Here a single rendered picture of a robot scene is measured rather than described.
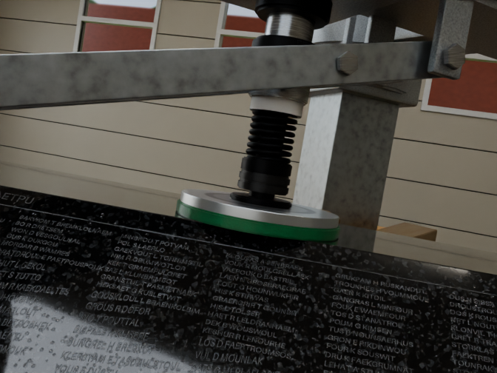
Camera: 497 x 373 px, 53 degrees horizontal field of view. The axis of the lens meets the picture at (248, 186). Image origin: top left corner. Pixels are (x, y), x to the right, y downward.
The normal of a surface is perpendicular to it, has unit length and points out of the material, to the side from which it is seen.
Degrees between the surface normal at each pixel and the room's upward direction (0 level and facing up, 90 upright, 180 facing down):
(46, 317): 45
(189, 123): 90
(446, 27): 90
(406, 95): 90
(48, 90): 90
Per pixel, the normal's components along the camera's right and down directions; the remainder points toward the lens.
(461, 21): 0.40, 0.11
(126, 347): 0.05, -0.67
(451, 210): -0.28, 0.00
